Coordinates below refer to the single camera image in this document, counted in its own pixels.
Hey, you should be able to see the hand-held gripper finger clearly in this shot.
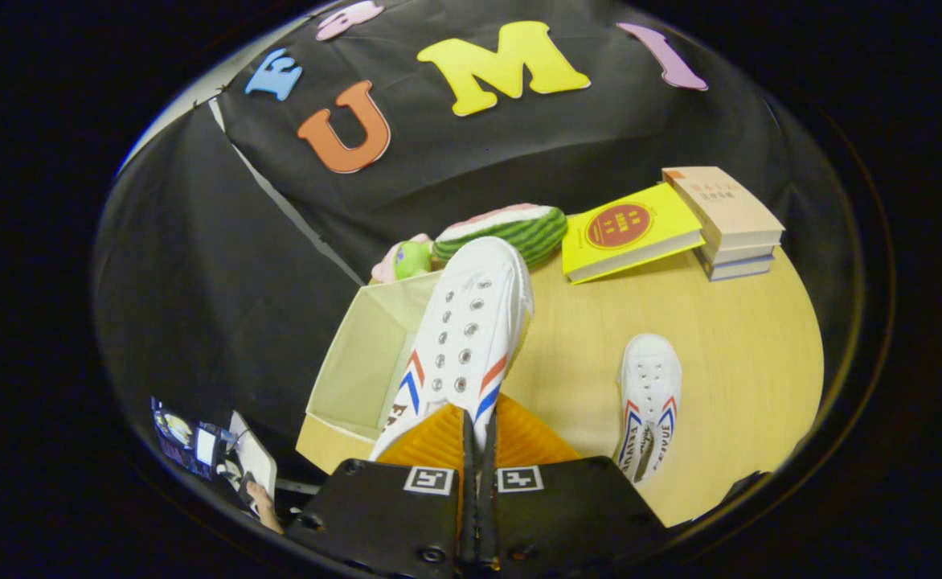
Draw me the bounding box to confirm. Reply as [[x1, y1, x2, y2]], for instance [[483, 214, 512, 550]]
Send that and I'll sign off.
[[483, 394, 669, 579], [286, 404, 477, 579]]

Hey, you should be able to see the beige fabric storage box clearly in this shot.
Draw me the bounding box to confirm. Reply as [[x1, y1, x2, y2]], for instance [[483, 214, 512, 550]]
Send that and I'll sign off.
[[304, 270, 449, 443]]

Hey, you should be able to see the white canvas shoe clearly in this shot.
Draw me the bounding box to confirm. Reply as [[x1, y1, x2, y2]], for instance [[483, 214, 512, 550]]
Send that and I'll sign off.
[[369, 236, 535, 464], [613, 333, 684, 486]]

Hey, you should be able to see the white sheet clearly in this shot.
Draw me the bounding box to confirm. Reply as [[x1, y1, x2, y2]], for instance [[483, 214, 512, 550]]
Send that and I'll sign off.
[[228, 411, 278, 497]]

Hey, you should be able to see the pink and green plush toy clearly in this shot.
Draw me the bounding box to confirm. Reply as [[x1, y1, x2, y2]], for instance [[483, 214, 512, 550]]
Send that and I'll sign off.
[[370, 233, 436, 285]]

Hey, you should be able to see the watermelon slice plush toy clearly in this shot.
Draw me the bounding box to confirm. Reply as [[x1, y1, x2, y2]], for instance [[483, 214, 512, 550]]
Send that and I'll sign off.
[[432, 203, 569, 269]]

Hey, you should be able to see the blue printed packet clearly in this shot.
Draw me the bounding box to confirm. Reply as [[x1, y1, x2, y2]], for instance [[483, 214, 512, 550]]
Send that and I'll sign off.
[[151, 397, 236, 481]]

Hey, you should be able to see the yellow book with red circle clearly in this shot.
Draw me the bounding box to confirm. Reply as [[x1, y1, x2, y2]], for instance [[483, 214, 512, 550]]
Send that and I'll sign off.
[[560, 182, 706, 285]]

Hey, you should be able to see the blue-grey book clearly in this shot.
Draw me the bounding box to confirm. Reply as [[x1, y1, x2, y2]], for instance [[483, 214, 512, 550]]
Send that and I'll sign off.
[[700, 255, 776, 282]]

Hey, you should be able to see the white-edged book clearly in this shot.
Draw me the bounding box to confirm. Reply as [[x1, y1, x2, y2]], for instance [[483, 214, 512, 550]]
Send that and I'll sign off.
[[696, 241, 779, 267]]

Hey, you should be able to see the beige book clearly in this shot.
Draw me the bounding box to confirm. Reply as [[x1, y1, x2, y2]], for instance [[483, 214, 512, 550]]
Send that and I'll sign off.
[[661, 166, 786, 251]]

